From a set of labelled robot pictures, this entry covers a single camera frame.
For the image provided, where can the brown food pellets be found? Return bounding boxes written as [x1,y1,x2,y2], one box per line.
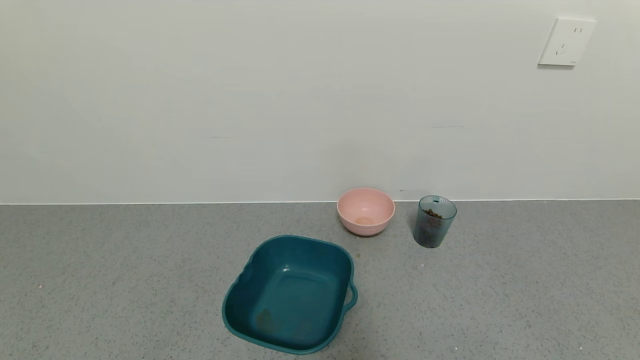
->
[417,208,446,247]

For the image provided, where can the translucent blue ribbed cup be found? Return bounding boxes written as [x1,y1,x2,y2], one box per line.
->
[413,195,458,249]

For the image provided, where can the pink plastic bowl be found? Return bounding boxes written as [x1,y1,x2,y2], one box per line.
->
[336,187,396,237]

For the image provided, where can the teal plastic basin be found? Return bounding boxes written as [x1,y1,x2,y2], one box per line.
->
[221,235,359,356]

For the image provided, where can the white wall socket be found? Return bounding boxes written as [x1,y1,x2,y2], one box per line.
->
[538,18,597,67]

